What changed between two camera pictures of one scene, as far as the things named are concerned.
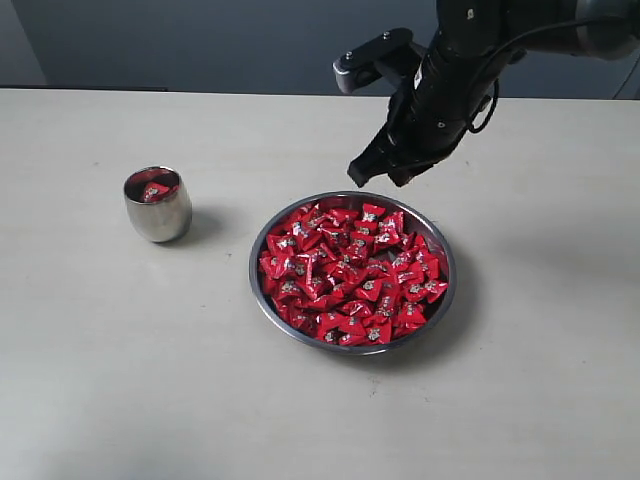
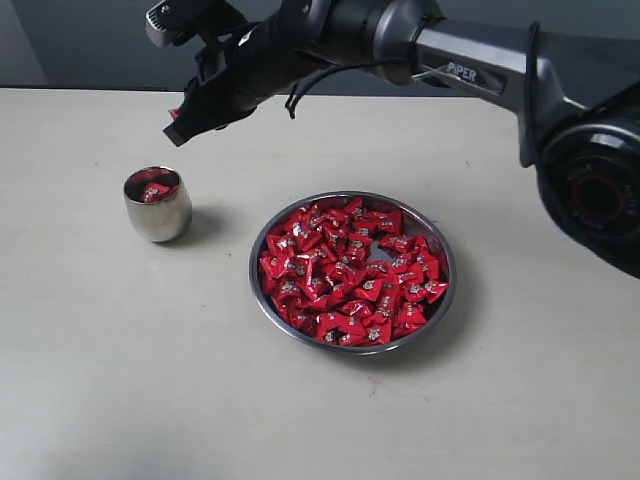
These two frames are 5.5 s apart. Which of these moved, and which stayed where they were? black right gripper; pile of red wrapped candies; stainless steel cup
Moved: black right gripper
Stayed: pile of red wrapped candies; stainless steel cup
